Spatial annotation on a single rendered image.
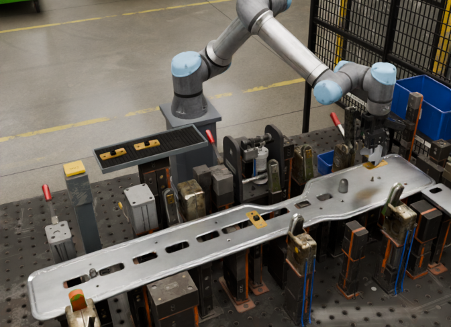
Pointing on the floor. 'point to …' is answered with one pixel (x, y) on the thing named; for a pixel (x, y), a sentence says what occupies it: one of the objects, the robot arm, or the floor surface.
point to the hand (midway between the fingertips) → (375, 160)
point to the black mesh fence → (374, 40)
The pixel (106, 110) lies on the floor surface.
